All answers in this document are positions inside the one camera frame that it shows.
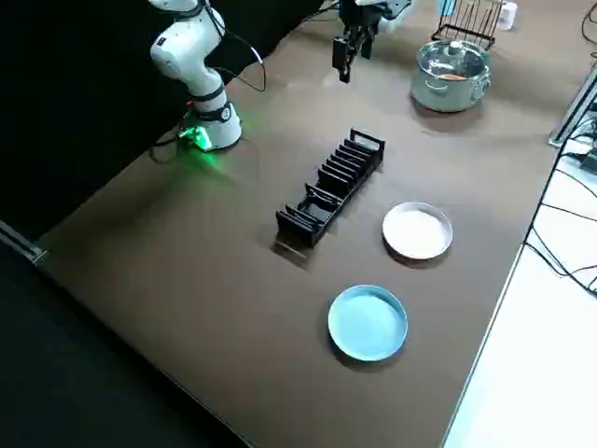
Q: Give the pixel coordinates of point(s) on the light blue round plate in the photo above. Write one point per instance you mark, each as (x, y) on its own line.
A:
(366, 324)

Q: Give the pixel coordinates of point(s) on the aluminium camera post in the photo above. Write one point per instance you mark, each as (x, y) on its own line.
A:
(576, 102)

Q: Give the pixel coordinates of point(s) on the white round plate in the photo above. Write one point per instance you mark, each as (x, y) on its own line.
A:
(415, 228)

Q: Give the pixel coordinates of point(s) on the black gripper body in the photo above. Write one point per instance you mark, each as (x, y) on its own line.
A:
(356, 14)

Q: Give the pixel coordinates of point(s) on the light blue cup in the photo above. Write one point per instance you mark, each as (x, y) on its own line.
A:
(447, 5)

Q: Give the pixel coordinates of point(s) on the glass pot lid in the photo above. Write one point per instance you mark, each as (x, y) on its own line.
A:
(434, 60)

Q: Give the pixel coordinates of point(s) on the dark power adapter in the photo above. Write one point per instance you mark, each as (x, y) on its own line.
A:
(588, 161)

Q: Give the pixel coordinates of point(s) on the metal frame rail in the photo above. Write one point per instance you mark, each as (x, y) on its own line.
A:
(23, 242)

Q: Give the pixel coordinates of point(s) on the stainless steel pot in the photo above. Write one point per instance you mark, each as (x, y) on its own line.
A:
(438, 95)

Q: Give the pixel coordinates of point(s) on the black slotted drying rack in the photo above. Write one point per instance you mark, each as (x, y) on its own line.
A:
(326, 214)

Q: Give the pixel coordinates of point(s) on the pale pink cup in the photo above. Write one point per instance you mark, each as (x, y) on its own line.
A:
(507, 16)

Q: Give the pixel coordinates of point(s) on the orange carrot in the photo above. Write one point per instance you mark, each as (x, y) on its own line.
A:
(451, 76)

